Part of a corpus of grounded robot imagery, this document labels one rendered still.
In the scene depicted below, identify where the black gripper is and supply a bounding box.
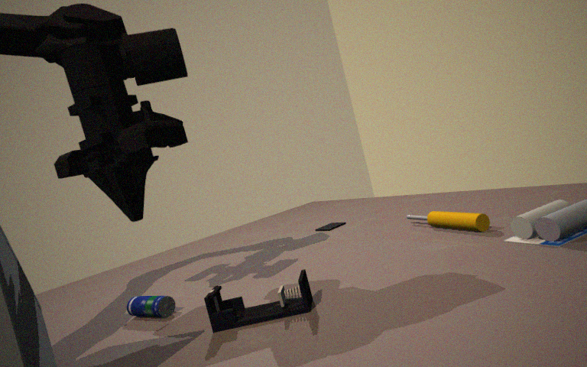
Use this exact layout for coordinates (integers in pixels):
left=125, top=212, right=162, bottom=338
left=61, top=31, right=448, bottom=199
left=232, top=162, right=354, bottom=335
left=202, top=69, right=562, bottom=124
left=54, top=86, right=188, bottom=222

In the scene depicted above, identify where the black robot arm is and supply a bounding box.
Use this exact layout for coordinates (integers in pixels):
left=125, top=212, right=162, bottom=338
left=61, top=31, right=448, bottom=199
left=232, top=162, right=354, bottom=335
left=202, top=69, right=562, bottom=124
left=0, top=3, right=188, bottom=95

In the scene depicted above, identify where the yellow screwdriver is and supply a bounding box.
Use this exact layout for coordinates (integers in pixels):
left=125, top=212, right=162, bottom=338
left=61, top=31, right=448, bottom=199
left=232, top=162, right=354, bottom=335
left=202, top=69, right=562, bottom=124
left=407, top=211, right=490, bottom=232

